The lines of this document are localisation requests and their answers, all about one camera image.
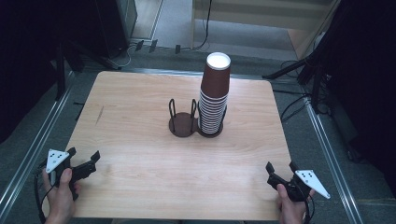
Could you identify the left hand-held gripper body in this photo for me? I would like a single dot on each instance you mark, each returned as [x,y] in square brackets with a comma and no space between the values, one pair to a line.
[56,158]

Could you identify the person's right hand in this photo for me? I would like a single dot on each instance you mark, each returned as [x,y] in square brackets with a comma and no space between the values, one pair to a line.
[291,208]

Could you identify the light wooden shelf unit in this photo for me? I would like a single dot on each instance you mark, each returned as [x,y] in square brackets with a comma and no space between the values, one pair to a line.
[249,18]

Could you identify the dark brown double cup holder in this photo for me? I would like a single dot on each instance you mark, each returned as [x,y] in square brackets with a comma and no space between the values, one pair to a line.
[183,124]

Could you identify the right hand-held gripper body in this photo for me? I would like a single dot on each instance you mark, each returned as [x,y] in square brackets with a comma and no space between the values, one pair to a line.
[299,189]

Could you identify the dark cabinet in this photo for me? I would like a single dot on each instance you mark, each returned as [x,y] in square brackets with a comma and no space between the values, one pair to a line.
[116,28]

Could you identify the silver floor rail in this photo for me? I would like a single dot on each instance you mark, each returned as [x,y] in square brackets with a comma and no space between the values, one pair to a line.
[34,146]
[334,161]

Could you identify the dark curtain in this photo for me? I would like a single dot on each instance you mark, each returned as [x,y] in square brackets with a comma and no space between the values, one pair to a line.
[28,62]
[367,77]

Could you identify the small dark plug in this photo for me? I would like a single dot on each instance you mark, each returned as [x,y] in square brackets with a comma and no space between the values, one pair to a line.
[139,45]
[177,49]

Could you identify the black metal stand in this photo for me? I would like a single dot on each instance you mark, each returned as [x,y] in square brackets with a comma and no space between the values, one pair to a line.
[306,73]
[77,59]

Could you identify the person's left hand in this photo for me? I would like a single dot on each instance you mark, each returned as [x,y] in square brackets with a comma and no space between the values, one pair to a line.
[60,199]

